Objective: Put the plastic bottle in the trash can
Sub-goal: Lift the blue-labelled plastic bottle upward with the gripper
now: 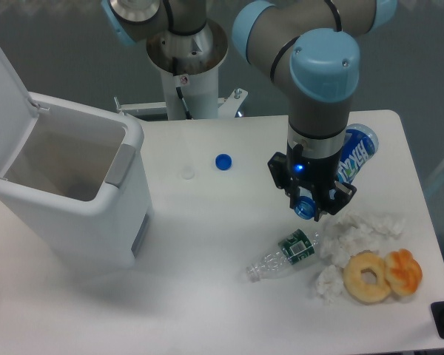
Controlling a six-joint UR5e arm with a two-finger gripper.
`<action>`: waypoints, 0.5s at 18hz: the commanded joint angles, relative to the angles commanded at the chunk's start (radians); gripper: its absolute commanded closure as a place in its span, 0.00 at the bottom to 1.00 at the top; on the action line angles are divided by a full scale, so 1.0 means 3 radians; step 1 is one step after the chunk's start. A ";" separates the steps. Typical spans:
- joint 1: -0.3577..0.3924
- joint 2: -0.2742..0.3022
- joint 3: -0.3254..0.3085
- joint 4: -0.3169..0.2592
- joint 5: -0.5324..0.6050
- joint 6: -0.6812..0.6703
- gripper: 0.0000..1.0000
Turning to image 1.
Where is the white trash can lid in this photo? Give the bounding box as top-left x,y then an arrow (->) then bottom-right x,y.
0,48 -> 39,178

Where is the large crumpled white tissue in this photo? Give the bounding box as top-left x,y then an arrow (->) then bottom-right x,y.
319,210 -> 406,268

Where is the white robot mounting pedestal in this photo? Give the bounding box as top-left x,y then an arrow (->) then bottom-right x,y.
115,19 -> 248,121

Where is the blue label plastic bottle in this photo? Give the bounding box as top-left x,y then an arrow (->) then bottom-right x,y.
294,124 -> 379,220

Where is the blue bottle cap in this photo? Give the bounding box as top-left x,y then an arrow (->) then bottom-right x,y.
215,153 -> 232,171

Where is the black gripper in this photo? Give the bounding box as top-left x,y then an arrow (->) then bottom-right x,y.
267,141 -> 357,222

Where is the white bottle cap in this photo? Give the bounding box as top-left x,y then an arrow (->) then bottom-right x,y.
181,166 -> 195,180

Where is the plain ring donut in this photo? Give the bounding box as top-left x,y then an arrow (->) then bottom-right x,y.
343,252 -> 391,304

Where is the green label clear plastic bottle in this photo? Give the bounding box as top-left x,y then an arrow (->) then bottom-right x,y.
245,229 -> 323,283

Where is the white trash can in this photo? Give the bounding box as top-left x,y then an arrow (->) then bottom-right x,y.
0,94 -> 152,269

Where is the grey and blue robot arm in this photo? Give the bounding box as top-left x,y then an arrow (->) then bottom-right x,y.
102,1 -> 397,220

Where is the small crumpled white tissue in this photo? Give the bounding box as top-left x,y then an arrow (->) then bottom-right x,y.
314,265 -> 344,305

